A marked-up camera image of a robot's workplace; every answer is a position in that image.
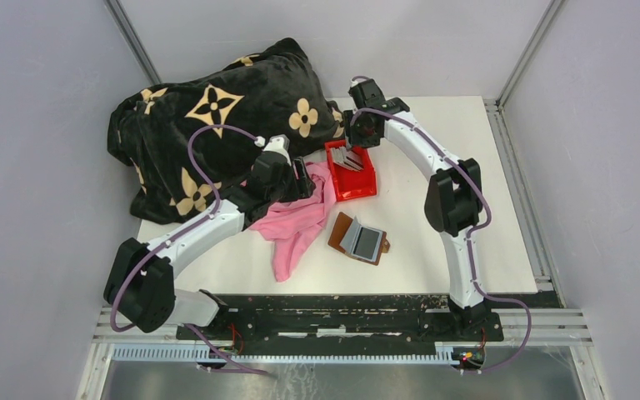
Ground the stack of cards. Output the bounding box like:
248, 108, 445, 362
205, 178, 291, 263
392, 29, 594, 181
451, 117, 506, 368
331, 146, 363, 172

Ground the red plastic bin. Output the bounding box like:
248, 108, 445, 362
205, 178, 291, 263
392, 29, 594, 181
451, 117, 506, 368
324, 140, 378, 202

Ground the brown leather card holder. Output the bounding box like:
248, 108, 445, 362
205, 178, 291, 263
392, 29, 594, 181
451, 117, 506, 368
327, 212, 391, 266

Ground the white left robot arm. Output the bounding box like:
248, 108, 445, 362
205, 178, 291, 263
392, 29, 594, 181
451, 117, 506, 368
103, 150, 315, 339

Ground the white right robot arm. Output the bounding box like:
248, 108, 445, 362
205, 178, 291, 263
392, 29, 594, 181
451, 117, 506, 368
344, 76, 485, 340

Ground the pink cloth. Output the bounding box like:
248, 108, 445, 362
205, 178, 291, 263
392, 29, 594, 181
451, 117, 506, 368
250, 162, 337, 283

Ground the black floral blanket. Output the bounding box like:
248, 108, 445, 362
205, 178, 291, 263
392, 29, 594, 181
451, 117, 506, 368
107, 37, 344, 224

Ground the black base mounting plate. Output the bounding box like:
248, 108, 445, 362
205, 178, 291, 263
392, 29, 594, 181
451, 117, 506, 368
200, 294, 504, 356

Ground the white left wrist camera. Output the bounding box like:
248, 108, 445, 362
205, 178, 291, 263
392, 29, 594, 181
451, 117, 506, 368
263, 135, 291, 165

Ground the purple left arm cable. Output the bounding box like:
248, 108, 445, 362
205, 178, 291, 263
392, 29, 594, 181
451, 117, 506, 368
110, 124, 277, 378

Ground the aluminium rail frame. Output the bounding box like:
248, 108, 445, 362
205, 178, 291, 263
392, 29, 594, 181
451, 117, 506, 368
76, 308, 607, 399

